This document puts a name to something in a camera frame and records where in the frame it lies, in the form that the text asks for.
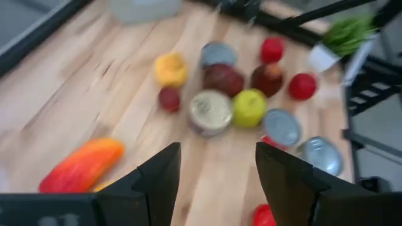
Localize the gold top tin can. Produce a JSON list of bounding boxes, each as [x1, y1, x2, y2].
[[188, 89, 234, 137]]

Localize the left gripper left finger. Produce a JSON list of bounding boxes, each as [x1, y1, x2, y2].
[[95, 141, 182, 226]]

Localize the small green potted plant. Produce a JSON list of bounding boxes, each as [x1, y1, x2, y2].
[[307, 15, 378, 73]]

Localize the small dark red plum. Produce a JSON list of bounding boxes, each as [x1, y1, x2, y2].
[[158, 87, 182, 113]]

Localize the green toy apple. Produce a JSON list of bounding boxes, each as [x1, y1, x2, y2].
[[231, 89, 268, 129]]

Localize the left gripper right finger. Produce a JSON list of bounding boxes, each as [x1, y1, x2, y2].
[[254, 141, 345, 226]]

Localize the red orange toy mango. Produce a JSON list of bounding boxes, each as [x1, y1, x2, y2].
[[252, 203, 277, 226], [38, 137, 126, 194]]

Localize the small yellow toy fruit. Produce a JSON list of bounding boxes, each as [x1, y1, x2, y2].
[[153, 51, 189, 89]]

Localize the red label tin can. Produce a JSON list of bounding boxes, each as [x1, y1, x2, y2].
[[260, 108, 303, 151]]

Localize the red toy tomato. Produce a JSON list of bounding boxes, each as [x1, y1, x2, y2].
[[288, 73, 318, 101], [259, 36, 285, 65]]

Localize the silver top tin can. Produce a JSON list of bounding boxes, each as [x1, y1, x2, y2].
[[200, 41, 238, 68]]

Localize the large dark red fruit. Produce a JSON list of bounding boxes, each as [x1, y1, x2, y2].
[[202, 63, 245, 97]]

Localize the dark red brown apple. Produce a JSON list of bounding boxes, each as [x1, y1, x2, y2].
[[250, 62, 285, 98]]

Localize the green label tuna can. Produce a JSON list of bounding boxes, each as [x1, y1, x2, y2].
[[295, 136, 345, 177]]

